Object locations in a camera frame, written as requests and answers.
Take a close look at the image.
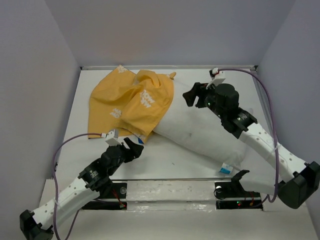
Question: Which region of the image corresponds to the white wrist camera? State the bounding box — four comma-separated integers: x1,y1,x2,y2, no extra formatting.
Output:
206,67,226,89
100,129,121,146

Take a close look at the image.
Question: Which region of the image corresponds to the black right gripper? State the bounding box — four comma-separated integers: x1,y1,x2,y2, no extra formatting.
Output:
181,81,225,119

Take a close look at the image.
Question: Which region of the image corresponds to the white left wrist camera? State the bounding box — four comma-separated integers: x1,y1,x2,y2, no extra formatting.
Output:
100,129,121,146

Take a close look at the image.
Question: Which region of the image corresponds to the white pillow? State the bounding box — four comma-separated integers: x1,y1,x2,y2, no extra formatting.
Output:
153,80,248,169

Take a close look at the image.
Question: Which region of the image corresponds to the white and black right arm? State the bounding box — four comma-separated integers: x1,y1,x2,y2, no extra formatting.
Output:
182,82,320,209

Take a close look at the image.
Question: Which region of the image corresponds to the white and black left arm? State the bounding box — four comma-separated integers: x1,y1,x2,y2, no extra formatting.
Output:
19,130,144,240

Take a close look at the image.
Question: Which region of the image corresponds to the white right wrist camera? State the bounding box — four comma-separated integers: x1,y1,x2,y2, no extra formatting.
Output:
206,67,226,89

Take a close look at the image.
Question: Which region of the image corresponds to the yellow pillowcase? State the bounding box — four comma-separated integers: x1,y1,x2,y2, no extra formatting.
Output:
87,65,176,144

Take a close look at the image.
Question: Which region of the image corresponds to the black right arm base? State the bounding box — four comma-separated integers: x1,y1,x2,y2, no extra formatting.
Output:
213,170,263,210

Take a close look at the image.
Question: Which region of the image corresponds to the white front board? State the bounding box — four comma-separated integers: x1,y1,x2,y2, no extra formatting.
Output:
58,180,317,240

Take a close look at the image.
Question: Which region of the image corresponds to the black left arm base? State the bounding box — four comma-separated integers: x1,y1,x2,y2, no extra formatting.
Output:
81,181,128,211

